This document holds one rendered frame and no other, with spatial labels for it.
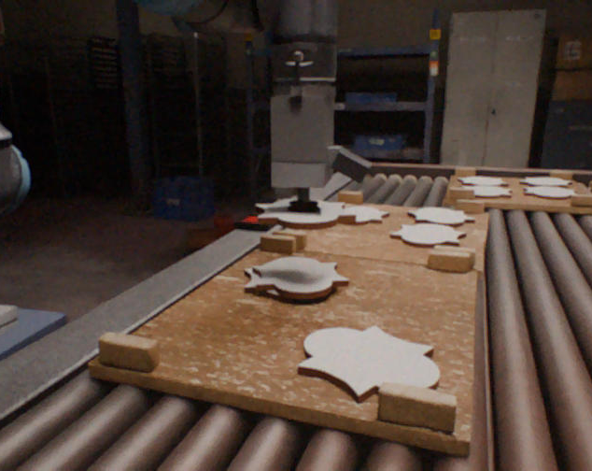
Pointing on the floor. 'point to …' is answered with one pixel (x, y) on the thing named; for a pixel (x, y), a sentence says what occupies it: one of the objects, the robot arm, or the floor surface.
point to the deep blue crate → (183, 198)
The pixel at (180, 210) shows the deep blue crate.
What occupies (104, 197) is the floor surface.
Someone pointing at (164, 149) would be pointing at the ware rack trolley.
